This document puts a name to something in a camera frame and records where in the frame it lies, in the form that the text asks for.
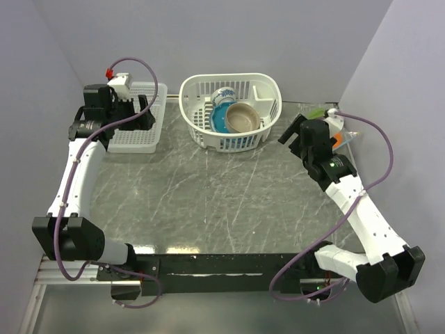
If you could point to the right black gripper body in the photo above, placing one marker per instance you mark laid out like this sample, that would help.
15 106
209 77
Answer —
296 147

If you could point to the clear zip top bag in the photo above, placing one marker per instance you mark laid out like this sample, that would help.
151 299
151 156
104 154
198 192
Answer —
349 136

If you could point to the clear perforated plastic tray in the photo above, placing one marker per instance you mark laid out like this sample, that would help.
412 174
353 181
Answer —
135 137

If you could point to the orange fake fruit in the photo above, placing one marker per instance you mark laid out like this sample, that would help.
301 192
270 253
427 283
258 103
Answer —
339 141

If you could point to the green fake apple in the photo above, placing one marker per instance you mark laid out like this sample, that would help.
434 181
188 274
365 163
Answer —
316 114

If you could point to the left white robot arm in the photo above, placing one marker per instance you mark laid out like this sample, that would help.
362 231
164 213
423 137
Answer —
66 232

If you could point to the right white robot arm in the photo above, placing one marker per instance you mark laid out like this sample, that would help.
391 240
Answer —
388 265

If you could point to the white plastic dish basket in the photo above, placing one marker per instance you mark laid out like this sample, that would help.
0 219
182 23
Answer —
258 90

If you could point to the beige ceramic bowl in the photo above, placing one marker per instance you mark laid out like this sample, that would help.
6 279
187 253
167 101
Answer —
242 118

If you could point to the blue plate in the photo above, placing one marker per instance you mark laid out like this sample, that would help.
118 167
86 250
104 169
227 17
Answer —
218 119

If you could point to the blue floral white cup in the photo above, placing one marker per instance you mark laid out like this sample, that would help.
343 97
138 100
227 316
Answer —
223 95

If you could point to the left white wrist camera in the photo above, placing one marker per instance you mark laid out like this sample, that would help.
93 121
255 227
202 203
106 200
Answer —
120 82

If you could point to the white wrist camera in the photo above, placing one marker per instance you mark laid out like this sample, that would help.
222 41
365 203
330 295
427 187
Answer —
335 122
120 82

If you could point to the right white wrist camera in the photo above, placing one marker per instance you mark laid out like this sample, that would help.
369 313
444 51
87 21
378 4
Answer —
335 122

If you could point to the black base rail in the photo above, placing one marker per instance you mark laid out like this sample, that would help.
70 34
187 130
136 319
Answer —
209 273

